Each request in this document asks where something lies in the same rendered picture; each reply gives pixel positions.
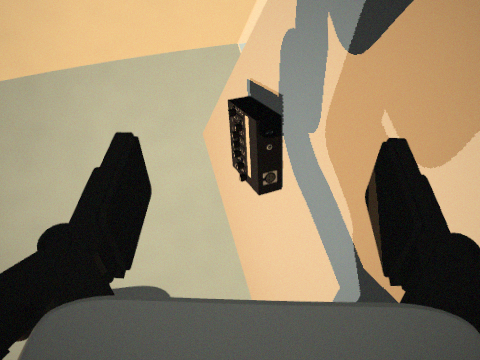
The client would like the black lighting desk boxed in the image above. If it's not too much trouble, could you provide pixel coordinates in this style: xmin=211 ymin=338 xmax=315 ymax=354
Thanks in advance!
xmin=228 ymin=96 xmax=282 ymax=196

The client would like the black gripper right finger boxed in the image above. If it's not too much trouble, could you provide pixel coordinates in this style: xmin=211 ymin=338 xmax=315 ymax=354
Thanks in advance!
xmin=365 ymin=138 xmax=480 ymax=333

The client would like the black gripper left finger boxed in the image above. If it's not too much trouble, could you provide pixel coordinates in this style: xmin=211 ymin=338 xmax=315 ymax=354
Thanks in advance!
xmin=0 ymin=132 xmax=152 ymax=360

